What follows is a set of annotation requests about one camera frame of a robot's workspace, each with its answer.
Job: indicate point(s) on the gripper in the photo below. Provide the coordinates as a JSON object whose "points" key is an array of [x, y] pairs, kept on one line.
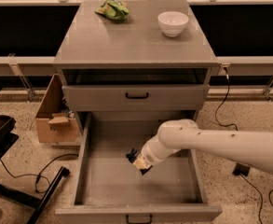
{"points": [[150, 155]]}

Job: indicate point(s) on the dark blue rxbar wrapper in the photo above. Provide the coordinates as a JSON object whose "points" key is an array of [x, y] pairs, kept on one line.
{"points": [[132, 156]]}

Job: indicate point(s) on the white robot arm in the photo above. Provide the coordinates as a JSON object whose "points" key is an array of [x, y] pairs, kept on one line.
{"points": [[253, 149]]}

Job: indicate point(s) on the open grey middle drawer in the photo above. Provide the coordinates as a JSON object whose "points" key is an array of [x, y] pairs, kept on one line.
{"points": [[110, 190]]}

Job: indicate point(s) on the closed grey upper drawer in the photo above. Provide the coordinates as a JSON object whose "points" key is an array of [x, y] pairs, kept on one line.
{"points": [[135, 97]]}

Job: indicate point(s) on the grey drawer cabinet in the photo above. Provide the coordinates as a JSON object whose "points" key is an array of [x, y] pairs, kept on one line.
{"points": [[97, 51]]}

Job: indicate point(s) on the brown cardboard box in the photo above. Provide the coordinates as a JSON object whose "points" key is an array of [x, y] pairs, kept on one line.
{"points": [[54, 122]]}

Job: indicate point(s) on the black power adapter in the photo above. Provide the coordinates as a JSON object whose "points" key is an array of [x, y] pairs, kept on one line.
{"points": [[241, 169]]}

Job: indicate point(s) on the white ceramic bowl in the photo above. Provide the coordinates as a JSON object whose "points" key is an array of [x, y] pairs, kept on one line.
{"points": [[172, 23]]}

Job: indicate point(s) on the green chip bag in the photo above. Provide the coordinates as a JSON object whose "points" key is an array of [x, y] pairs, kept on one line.
{"points": [[114, 10]]}

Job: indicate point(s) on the grey railing beam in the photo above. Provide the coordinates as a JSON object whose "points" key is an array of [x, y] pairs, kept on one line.
{"points": [[29, 66]]}

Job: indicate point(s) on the black chair frame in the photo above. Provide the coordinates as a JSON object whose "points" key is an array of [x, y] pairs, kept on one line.
{"points": [[28, 166]]}

